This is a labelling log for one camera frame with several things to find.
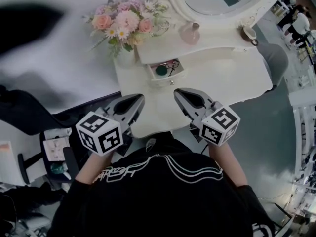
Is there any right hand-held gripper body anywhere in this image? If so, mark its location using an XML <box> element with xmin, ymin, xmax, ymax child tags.
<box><xmin>189</xmin><ymin>99</ymin><xmax>241</xmax><ymax>147</ymax></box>

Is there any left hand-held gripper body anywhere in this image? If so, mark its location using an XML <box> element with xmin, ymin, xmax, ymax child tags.
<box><xmin>75</xmin><ymin>102</ymin><xmax>139</xmax><ymax>156</ymax></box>

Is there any white vanity drawer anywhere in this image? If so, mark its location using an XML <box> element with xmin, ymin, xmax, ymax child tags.
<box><xmin>147</xmin><ymin>57</ymin><xmax>186</xmax><ymax>89</ymax></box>

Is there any black eyelash curler makeup item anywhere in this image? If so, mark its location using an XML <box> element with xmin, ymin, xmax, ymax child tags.
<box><xmin>163</xmin><ymin>60</ymin><xmax>183</xmax><ymax>78</ymax></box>

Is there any person's left forearm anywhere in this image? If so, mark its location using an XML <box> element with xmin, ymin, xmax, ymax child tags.
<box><xmin>75</xmin><ymin>151</ymin><xmax>117</xmax><ymax>185</ymax></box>

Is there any person's right forearm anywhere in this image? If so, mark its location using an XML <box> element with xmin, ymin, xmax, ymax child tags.
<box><xmin>208</xmin><ymin>139</ymin><xmax>249</xmax><ymax>188</ymax></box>

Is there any white vanity table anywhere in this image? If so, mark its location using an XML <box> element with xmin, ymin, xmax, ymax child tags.
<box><xmin>113</xmin><ymin>0</ymin><xmax>274</xmax><ymax>139</ymax></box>

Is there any white vase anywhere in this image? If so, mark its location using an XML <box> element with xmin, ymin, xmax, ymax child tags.
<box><xmin>115</xmin><ymin>45</ymin><xmax>138</xmax><ymax>68</ymax></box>

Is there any white printed box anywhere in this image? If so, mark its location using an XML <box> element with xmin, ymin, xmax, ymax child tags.
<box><xmin>42</xmin><ymin>136</ymin><xmax>71</xmax><ymax>162</ymax></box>

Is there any pink perfume bottle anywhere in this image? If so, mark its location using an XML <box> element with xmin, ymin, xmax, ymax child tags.
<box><xmin>178</xmin><ymin>21</ymin><xmax>201</xmax><ymax>45</ymax></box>

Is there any black office chair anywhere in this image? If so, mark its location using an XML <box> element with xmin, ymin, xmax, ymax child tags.
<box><xmin>0</xmin><ymin>84</ymin><xmax>80</xmax><ymax>185</ymax></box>

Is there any pink flower bouquet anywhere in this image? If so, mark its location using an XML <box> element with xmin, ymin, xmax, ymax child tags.
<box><xmin>82</xmin><ymin>0</ymin><xmax>171</xmax><ymax>58</ymax></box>

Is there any brown and white cup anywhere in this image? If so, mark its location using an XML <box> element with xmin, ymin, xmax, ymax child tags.
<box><xmin>240</xmin><ymin>25</ymin><xmax>259</xmax><ymax>47</ymax></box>

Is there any white shelf unit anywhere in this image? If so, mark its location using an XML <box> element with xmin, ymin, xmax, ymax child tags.
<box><xmin>288</xmin><ymin>87</ymin><xmax>316</xmax><ymax>174</ymax></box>

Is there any person's black printed shirt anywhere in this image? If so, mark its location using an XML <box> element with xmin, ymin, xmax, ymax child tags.
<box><xmin>46</xmin><ymin>131</ymin><xmax>277</xmax><ymax>237</ymax></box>

